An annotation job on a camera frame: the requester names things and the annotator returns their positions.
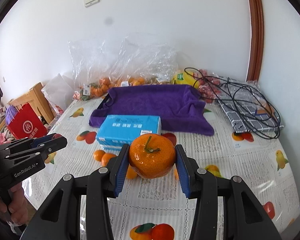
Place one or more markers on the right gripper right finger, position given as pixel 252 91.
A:
pixel 244 216

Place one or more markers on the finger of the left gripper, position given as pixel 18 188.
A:
pixel 46 151
pixel 53 140

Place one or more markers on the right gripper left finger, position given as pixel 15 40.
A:
pixel 59 215

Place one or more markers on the oval orange kumquat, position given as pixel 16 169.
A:
pixel 106 158

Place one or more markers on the large stemmed mandarin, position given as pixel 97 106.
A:
pixel 152 156

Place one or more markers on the small round orange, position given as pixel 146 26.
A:
pixel 176 174

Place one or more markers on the bag of red fruits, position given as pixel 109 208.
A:
pixel 207 83

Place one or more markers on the person's left hand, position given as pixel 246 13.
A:
pixel 17 207

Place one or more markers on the red paper bag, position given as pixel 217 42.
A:
pixel 26 124

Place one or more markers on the wooden chair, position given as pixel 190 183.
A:
pixel 35 98

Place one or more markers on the white plastic bag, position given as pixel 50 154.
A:
pixel 58 94

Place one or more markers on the blue tissue pack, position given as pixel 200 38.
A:
pixel 117 130

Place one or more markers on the fruit print tablecloth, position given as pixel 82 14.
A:
pixel 161 200

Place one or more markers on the bag of mandarins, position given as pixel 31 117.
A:
pixel 92 61

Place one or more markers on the grey checked packaged cloth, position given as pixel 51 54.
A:
pixel 248 110

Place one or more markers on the purple towel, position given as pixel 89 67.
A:
pixel 179 106

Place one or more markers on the bag of oranges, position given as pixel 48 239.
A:
pixel 147 56

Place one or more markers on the yellow snack bag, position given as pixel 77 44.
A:
pixel 187 77

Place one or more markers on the brown door frame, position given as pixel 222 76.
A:
pixel 256 41

